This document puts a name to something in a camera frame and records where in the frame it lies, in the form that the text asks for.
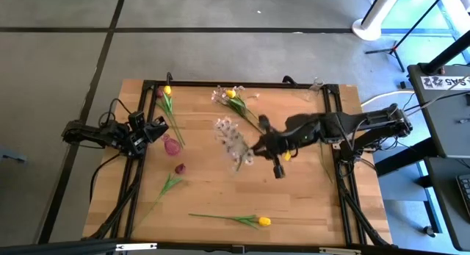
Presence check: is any white blossom branch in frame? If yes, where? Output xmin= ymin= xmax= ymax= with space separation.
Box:
xmin=213 ymin=116 xmax=256 ymax=172
xmin=211 ymin=85 xmax=261 ymax=106

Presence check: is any black keyboard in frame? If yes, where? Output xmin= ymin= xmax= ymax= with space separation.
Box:
xmin=455 ymin=173 xmax=470 ymax=220

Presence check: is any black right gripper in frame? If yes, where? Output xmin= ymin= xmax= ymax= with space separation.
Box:
xmin=252 ymin=114 xmax=297 ymax=180

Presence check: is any yellow artificial tulip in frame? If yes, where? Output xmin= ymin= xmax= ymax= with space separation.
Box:
xmin=224 ymin=87 xmax=265 ymax=134
xmin=156 ymin=85 xmax=187 ymax=148
xmin=188 ymin=212 xmax=272 ymax=230

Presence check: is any wooden table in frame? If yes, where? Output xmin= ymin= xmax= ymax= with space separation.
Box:
xmin=81 ymin=78 xmax=394 ymax=248

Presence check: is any clear glass vase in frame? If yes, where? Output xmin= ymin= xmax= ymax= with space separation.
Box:
xmin=305 ymin=76 xmax=325 ymax=102

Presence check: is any white cable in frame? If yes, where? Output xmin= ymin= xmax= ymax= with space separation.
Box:
xmin=360 ymin=89 xmax=416 ymax=108

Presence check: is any grey floor object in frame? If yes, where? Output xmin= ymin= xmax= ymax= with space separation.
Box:
xmin=0 ymin=147 xmax=27 ymax=164

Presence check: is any white column base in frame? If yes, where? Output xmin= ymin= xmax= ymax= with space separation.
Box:
xmin=351 ymin=0 xmax=405 ymax=42

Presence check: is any black power cable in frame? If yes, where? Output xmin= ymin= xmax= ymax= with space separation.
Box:
xmin=89 ymin=152 xmax=123 ymax=204

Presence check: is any grey side desk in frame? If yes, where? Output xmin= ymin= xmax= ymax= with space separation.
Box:
xmin=422 ymin=156 xmax=470 ymax=253

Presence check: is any thick black pole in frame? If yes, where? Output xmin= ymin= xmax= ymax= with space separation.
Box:
xmin=420 ymin=29 xmax=470 ymax=75

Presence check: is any black tripod stand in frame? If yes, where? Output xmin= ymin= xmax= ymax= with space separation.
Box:
xmin=364 ymin=0 xmax=451 ymax=73

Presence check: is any black horizontal bar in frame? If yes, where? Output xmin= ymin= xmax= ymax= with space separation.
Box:
xmin=0 ymin=238 xmax=470 ymax=255

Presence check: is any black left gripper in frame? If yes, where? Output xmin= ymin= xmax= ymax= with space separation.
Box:
xmin=124 ymin=115 xmax=170 ymax=159

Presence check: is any white printed label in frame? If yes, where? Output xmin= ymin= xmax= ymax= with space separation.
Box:
xmin=419 ymin=74 xmax=470 ymax=91

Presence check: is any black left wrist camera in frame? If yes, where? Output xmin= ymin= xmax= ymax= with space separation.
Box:
xmin=127 ymin=110 xmax=146 ymax=130

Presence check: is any pink glass vase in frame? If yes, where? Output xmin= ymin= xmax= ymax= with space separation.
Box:
xmin=160 ymin=133 xmax=182 ymax=157

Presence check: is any silver metal bracket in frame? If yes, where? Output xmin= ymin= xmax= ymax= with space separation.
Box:
xmin=115 ymin=242 xmax=158 ymax=252
xmin=318 ymin=246 xmax=363 ymax=255

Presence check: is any black desk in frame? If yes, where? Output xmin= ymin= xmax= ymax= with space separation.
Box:
xmin=406 ymin=62 xmax=470 ymax=159

